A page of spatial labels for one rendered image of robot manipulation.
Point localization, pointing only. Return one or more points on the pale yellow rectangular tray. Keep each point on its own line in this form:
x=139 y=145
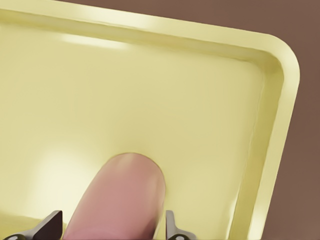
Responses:
x=155 y=95

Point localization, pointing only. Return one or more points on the pink rounded oblong object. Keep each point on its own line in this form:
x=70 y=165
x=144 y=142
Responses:
x=120 y=197

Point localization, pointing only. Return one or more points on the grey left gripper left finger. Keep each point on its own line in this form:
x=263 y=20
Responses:
x=46 y=227

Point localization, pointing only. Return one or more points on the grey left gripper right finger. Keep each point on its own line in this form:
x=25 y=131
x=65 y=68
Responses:
x=175 y=228

